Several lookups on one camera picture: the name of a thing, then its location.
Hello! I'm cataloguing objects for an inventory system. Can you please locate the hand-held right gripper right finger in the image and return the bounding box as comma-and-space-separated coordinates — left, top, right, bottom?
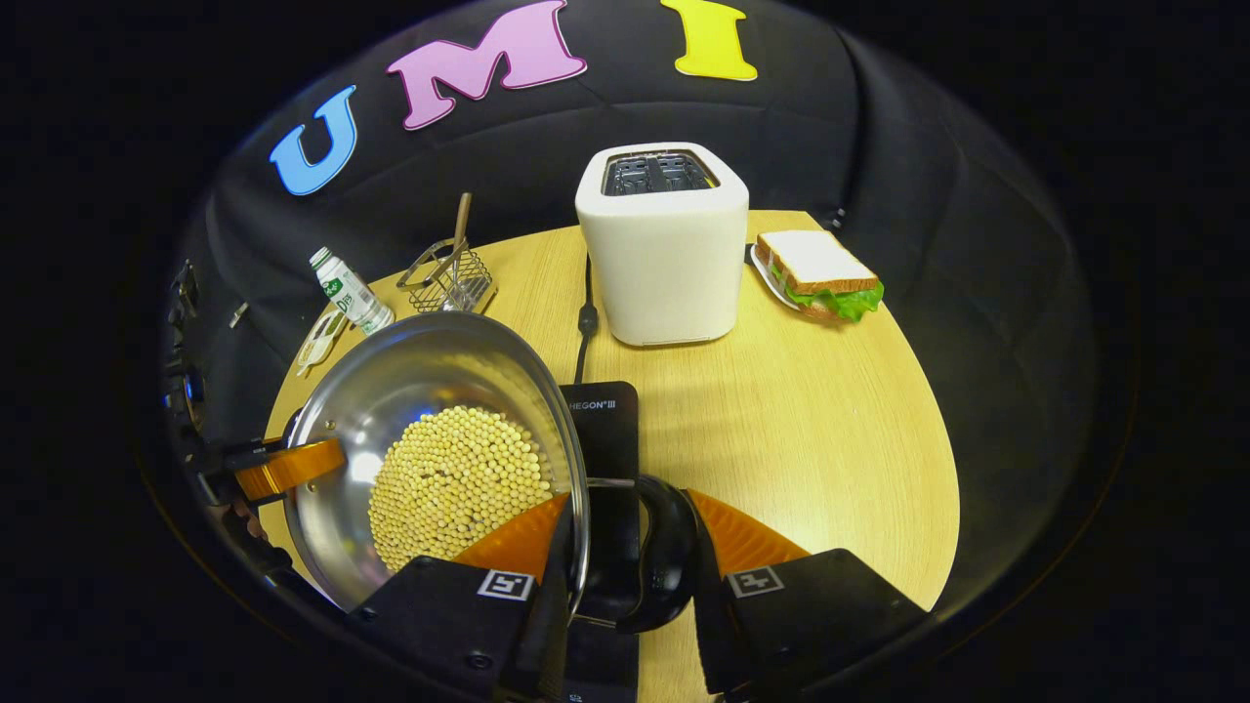
681, 488, 929, 699

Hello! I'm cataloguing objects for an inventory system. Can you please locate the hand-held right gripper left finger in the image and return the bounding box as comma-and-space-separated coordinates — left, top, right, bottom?
347, 491, 579, 703

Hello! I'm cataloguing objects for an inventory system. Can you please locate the steel pot with black handles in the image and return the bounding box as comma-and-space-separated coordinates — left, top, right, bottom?
264, 310, 699, 636

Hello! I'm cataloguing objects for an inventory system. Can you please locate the pile of soybeans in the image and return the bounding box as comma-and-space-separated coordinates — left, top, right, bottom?
368, 405, 556, 575

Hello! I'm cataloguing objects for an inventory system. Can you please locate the black induction cooktop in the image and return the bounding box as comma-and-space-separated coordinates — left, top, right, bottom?
557, 381, 641, 703

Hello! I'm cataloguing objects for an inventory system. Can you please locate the divided white snack plate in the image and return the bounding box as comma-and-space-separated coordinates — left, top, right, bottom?
296, 309, 351, 377

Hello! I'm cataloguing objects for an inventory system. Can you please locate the white drink bottle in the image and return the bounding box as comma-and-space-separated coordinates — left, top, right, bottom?
310, 246, 396, 338

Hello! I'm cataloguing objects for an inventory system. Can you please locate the white sandwich plate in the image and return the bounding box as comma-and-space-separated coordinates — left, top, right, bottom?
748, 244, 812, 313

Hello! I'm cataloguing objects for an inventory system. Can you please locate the white toaster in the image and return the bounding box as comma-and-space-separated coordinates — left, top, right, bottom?
574, 143, 751, 348

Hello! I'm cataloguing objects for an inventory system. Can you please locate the lettuce sandwich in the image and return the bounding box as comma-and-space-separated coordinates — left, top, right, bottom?
754, 230, 886, 323

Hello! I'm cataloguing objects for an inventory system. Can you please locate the black backdrop cloth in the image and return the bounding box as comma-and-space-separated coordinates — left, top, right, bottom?
137, 0, 1104, 606

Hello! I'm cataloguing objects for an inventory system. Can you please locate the wire mesh utensil holder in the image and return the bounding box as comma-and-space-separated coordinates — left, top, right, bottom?
396, 238, 499, 315

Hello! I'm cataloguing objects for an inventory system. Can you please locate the wooden handled spoon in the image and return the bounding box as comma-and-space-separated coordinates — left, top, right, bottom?
439, 192, 474, 313

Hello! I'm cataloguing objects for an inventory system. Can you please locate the black power cable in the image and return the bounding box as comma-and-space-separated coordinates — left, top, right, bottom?
571, 252, 600, 385

